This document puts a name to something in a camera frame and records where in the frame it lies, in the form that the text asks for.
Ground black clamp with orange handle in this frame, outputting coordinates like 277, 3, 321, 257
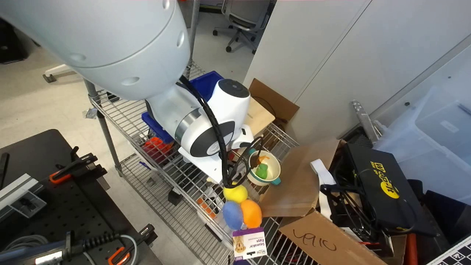
48, 145, 109, 187

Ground yellow foam ball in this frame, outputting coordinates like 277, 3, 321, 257
223, 182, 249, 204

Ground orange foam ball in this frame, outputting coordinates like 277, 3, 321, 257
240, 198, 264, 229

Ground black perforated work table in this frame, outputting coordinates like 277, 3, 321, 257
0, 128, 164, 265

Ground silver metal bracket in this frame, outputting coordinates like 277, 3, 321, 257
351, 100, 388, 144

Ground grey office chair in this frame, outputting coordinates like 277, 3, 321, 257
212, 0, 277, 54

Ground white chair base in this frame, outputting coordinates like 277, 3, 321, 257
42, 63, 77, 85

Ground black chair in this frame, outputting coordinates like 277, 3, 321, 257
0, 17, 37, 63

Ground white cup with teal handle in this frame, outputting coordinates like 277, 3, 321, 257
245, 148, 284, 188

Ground clear plastic storage bin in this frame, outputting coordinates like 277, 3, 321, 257
374, 86, 471, 204

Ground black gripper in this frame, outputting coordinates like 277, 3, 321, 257
223, 151, 248, 190

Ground purple white ball label card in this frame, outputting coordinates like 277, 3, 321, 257
232, 226, 270, 262

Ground red orange plastic item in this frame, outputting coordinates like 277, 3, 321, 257
142, 135, 174, 160

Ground black robot cable hose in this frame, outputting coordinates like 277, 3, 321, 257
176, 75, 265, 191

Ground orange white package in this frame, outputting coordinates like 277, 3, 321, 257
196, 188, 227, 223

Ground aluminium extrusion bar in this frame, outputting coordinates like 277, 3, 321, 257
0, 172, 49, 220

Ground brown cardboard sheet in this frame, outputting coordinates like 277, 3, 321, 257
248, 78, 301, 129

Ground red plastic container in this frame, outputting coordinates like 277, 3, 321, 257
404, 231, 421, 265

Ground brown cardboard box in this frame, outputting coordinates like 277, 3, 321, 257
258, 138, 389, 265

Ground blue plastic bin tray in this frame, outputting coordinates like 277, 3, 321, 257
140, 69, 226, 144

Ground black bar clamp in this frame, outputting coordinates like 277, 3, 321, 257
34, 223, 159, 265

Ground black bag with yellow logo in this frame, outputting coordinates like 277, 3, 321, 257
345, 141, 429, 232

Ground metal wire shelf rack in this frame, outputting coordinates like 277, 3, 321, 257
83, 79, 395, 265

